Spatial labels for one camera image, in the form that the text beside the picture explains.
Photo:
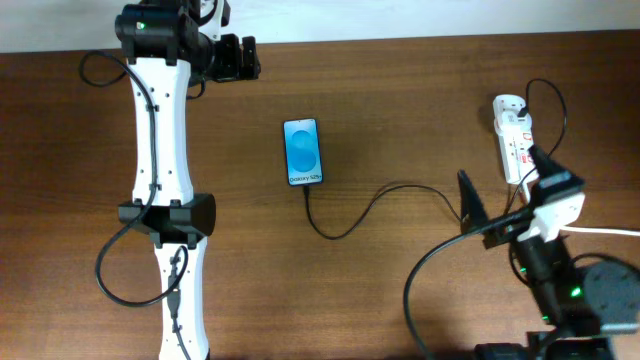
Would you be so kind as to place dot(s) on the white USB charger adapter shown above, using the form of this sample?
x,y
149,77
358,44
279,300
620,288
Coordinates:
x,y
506,109

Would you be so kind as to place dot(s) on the white power strip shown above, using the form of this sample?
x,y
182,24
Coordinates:
x,y
517,162

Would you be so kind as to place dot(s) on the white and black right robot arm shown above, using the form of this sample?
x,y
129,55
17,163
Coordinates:
x,y
586,306

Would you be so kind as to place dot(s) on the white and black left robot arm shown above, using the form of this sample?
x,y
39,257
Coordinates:
x,y
169,47

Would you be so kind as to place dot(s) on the blue Galaxy smartphone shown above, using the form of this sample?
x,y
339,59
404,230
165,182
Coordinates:
x,y
302,152

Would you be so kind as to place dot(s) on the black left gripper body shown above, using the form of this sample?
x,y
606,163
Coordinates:
x,y
220,61

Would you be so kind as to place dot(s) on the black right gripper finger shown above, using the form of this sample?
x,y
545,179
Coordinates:
x,y
549,171
473,214

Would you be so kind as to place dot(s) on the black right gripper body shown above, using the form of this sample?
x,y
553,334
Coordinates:
x,y
507,234

